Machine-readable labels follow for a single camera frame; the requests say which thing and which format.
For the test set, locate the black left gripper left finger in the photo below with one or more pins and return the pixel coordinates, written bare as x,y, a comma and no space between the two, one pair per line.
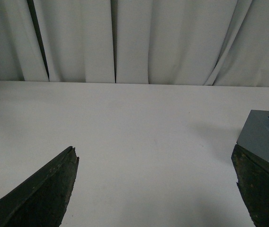
42,199

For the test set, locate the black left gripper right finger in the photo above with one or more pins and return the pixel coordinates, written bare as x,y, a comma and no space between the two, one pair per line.
253,183

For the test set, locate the gray cube base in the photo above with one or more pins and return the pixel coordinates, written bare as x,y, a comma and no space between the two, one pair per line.
255,134

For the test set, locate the white curtain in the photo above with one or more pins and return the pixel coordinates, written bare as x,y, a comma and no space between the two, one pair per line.
172,42

